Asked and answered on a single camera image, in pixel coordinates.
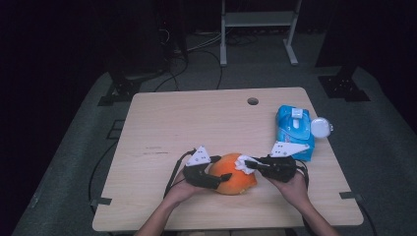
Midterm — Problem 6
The white floor cable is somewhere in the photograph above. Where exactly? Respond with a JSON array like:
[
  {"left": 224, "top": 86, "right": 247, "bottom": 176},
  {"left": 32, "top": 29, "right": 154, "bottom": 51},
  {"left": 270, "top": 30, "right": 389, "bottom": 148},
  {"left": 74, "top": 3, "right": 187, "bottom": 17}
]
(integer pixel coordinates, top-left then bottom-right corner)
[{"left": 186, "top": 29, "right": 224, "bottom": 54}]

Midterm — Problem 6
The white metal stand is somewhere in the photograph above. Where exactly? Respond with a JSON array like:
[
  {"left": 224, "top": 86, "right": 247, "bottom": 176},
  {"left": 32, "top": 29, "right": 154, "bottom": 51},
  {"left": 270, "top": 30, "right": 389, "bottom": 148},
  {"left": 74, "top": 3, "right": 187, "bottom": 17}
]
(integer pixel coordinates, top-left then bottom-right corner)
[{"left": 219, "top": 0, "right": 303, "bottom": 67}]

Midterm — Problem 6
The orange plush toy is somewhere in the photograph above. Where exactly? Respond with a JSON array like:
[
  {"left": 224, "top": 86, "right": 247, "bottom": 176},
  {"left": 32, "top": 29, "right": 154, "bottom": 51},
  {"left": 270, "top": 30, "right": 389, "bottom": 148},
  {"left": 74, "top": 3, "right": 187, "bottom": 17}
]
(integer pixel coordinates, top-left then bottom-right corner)
[{"left": 208, "top": 152, "right": 259, "bottom": 197}]

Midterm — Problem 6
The white wet wipe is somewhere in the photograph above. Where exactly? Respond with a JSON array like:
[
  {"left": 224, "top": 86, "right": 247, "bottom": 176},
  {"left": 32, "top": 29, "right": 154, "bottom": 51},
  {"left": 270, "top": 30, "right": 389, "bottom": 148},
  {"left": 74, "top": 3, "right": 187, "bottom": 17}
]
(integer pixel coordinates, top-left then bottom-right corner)
[{"left": 233, "top": 154, "right": 261, "bottom": 176}]

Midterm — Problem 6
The blue wet wipes pack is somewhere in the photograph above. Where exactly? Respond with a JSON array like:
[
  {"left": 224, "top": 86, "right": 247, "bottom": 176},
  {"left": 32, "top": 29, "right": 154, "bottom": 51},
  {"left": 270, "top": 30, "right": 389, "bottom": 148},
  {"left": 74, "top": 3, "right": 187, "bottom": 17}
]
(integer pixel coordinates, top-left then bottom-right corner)
[{"left": 274, "top": 104, "right": 335, "bottom": 162}]

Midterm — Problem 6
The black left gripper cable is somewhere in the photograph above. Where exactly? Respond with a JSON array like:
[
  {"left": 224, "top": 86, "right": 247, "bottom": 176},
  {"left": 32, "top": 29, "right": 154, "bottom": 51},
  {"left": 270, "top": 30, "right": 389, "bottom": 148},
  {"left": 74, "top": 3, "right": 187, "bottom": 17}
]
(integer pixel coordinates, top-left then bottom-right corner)
[{"left": 162, "top": 148, "right": 198, "bottom": 200}]

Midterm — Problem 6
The person's left hand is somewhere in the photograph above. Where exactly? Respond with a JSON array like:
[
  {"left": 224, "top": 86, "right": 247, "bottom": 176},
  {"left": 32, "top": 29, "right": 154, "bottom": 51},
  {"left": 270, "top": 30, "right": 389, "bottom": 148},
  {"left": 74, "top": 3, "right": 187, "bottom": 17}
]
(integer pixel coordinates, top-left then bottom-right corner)
[{"left": 164, "top": 170, "right": 212, "bottom": 207}]

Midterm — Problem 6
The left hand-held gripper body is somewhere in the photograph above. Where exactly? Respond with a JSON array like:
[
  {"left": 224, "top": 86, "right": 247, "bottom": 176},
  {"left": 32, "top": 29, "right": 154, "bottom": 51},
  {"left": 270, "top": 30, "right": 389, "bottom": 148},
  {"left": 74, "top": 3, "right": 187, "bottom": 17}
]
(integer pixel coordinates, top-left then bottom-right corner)
[{"left": 181, "top": 145, "right": 222, "bottom": 191}]

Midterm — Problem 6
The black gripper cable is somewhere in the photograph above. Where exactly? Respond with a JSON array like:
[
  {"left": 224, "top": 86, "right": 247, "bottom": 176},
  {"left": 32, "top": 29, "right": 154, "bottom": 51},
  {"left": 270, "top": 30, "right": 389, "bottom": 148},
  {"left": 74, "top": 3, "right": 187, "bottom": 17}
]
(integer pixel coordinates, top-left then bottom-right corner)
[
  {"left": 162, "top": 148, "right": 198, "bottom": 200},
  {"left": 294, "top": 160, "right": 312, "bottom": 192}
]

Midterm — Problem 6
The black tape strip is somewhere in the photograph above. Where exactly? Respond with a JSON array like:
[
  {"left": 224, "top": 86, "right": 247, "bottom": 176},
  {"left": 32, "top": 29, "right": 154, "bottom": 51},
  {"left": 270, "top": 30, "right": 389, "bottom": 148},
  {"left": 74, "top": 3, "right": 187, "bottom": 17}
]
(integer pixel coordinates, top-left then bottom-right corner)
[
  {"left": 89, "top": 197, "right": 113, "bottom": 207},
  {"left": 338, "top": 191, "right": 364, "bottom": 201}
]

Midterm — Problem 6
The black stand base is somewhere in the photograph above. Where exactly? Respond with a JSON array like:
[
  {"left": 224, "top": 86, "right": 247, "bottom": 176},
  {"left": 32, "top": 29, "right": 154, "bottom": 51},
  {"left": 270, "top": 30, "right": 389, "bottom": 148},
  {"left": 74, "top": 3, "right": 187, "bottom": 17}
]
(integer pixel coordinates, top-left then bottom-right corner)
[
  {"left": 317, "top": 63, "right": 372, "bottom": 103},
  {"left": 96, "top": 63, "right": 145, "bottom": 107}
]

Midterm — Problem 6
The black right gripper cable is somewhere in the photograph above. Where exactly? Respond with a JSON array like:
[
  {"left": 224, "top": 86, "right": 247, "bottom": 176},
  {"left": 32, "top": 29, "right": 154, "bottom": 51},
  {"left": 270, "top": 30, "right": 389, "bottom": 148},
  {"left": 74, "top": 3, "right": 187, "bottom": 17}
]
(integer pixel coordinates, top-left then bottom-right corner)
[{"left": 294, "top": 160, "right": 312, "bottom": 192}]

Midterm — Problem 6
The person's right hand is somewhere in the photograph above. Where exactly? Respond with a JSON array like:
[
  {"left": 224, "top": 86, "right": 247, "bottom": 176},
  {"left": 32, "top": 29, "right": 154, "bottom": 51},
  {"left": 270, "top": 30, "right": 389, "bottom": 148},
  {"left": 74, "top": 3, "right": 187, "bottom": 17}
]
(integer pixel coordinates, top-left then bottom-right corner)
[{"left": 266, "top": 170, "right": 312, "bottom": 210}]

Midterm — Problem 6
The black cable bundle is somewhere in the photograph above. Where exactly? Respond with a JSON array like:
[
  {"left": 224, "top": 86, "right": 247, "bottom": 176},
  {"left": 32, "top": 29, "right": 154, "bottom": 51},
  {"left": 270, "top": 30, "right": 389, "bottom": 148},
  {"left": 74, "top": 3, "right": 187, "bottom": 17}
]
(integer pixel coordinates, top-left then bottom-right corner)
[{"left": 225, "top": 31, "right": 261, "bottom": 47}]

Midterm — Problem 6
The black floor cable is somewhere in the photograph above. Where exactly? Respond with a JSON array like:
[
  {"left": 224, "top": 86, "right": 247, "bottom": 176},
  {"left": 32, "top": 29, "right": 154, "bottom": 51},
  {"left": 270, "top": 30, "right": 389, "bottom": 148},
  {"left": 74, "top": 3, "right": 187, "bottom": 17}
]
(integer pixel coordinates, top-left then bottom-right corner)
[
  {"left": 196, "top": 48, "right": 224, "bottom": 91},
  {"left": 152, "top": 50, "right": 191, "bottom": 93},
  {"left": 87, "top": 140, "right": 119, "bottom": 212},
  {"left": 356, "top": 196, "right": 379, "bottom": 236}
]

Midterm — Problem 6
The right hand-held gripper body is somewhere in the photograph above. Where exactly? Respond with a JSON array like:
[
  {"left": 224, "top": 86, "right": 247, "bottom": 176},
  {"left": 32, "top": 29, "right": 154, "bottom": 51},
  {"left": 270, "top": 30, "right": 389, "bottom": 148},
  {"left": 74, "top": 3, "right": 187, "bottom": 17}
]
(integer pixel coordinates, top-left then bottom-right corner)
[{"left": 259, "top": 141, "right": 311, "bottom": 184}]

